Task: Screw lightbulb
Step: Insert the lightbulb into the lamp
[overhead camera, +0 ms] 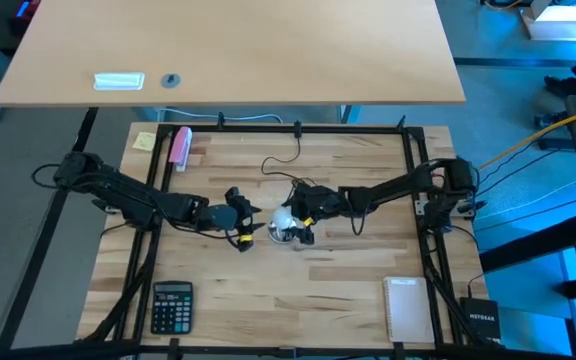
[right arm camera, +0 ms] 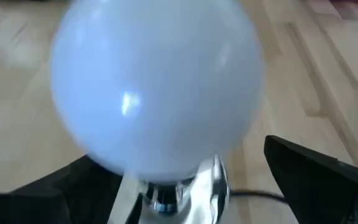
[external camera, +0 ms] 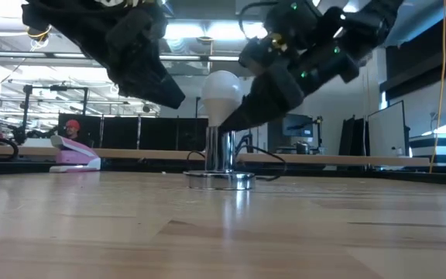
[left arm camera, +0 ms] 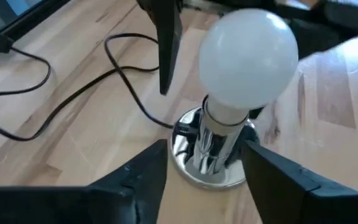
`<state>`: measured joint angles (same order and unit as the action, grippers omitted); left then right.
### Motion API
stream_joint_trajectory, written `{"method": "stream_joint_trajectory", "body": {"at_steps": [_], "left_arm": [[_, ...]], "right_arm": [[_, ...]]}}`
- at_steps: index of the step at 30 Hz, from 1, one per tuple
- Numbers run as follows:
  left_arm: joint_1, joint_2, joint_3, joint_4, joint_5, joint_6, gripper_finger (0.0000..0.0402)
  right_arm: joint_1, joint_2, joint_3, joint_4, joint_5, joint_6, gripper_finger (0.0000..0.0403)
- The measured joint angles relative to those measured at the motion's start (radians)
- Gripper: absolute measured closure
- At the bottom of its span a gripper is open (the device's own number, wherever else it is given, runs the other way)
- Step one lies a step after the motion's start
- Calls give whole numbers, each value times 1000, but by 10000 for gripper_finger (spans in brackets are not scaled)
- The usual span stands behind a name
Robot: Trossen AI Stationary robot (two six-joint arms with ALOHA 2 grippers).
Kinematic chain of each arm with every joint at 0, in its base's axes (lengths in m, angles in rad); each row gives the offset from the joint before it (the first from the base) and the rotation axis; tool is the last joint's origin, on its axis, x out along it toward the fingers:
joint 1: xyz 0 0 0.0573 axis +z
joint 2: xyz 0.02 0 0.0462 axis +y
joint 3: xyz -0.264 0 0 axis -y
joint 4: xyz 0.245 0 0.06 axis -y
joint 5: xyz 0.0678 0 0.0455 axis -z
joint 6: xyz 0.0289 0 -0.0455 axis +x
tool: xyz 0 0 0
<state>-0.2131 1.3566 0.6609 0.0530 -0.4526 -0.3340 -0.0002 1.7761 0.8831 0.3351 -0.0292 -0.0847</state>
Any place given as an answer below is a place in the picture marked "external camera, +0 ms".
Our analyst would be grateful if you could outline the white striped box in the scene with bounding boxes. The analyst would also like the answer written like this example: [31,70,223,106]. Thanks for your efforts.
[408,133,446,164]

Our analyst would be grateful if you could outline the white lightbulb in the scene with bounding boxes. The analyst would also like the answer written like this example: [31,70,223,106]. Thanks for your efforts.
[201,70,245,127]

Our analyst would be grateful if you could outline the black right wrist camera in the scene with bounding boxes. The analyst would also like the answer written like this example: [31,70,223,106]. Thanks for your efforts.
[238,33,288,77]

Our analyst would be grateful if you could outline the dark computer monitor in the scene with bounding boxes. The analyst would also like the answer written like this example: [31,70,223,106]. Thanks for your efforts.
[282,112,314,138]

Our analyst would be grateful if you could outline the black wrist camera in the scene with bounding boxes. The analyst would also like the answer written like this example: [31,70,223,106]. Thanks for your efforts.
[238,33,288,77]
[105,6,169,61]

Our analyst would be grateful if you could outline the pink stapler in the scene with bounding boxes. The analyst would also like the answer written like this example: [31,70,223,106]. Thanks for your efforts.
[49,134,102,174]

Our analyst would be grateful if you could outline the black partition panels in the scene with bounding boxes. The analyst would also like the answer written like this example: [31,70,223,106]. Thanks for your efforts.
[57,112,208,152]

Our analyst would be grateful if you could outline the pale computer monitor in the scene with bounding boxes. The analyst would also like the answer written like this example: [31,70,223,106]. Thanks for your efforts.
[367,99,410,158]

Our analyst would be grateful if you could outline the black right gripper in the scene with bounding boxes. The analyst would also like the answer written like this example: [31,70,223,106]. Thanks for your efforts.
[219,0,363,133]

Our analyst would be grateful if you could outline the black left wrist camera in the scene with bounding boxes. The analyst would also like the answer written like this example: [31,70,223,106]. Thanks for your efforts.
[105,6,169,61]

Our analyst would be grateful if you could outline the chrome lamp socket base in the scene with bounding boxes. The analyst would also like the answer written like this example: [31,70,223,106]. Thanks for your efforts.
[183,125,256,191]

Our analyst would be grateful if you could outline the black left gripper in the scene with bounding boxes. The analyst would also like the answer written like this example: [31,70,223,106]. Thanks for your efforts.
[63,0,187,109]

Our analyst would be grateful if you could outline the black stand rig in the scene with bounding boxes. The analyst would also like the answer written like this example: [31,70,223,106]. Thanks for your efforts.
[12,84,90,145]

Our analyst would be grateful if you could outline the tan wooden desk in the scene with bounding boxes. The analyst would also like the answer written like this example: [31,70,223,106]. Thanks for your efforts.
[0,143,432,168]

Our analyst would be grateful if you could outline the person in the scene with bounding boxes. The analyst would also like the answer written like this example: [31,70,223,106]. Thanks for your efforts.
[63,119,81,143]

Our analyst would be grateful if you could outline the yellow cable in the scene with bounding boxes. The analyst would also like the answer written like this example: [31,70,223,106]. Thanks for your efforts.
[428,0,446,174]

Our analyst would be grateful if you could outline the black aluminium table frame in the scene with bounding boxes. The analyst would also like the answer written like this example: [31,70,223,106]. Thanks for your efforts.
[0,158,446,187]

